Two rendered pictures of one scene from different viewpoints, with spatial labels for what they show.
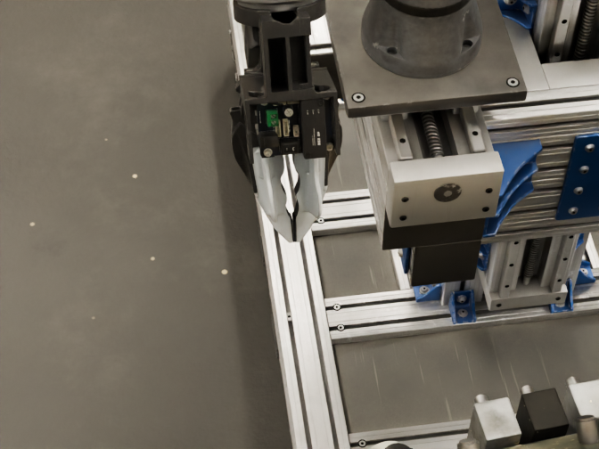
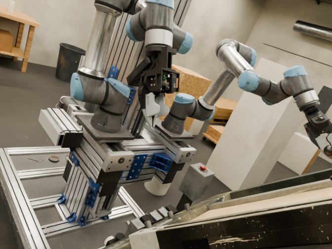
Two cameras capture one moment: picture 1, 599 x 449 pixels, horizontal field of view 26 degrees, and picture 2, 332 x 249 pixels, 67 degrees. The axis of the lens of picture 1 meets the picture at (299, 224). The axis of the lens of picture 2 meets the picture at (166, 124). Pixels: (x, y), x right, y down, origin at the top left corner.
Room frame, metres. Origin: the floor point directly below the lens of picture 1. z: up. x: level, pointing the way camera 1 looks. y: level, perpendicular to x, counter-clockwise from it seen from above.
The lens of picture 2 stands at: (0.16, 0.42, 1.55)
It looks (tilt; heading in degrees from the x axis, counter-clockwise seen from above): 18 degrees down; 318
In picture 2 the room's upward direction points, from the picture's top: 23 degrees clockwise
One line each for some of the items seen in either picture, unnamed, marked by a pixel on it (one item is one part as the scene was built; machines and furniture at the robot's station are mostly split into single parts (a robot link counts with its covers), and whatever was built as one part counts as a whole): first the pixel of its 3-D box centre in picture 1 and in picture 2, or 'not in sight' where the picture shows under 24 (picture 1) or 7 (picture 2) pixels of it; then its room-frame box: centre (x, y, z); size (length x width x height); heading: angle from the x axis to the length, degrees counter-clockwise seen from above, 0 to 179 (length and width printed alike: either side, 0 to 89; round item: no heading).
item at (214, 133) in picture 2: not in sight; (220, 138); (2.98, -3.64, 0.15); 0.61 x 0.51 x 0.31; 98
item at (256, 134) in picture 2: not in sight; (262, 128); (1.99, -3.02, 0.88); 0.90 x 0.60 x 1.75; 98
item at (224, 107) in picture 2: not in sight; (224, 109); (4.78, -5.72, 0.22); 2.46 x 1.04 x 0.44; 98
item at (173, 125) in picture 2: not in sight; (175, 121); (1.26, -0.64, 1.09); 0.15 x 0.15 x 0.10
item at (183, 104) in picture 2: not in sight; (183, 104); (1.26, -0.65, 1.20); 0.13 x 0.12 x 0.14; 71
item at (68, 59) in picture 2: not in sight; (69, 63); (5.27, -1.21, 0.33); 0.52 x 0.52 x 0.65
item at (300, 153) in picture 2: not in sight; (299, 152); (2.22, -5.46, 0.36); 0.58 x 0.45 x 0.72; 8
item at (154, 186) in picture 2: not in sight; (163, 170); (1.87, -1.38, 0.24); 0.32 x 0.30 x 0.47; 98
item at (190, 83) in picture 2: not in sight; (169, 115); (2.54, -1.73, 0.63); 0.50 x 0.42 x 1.25; 95
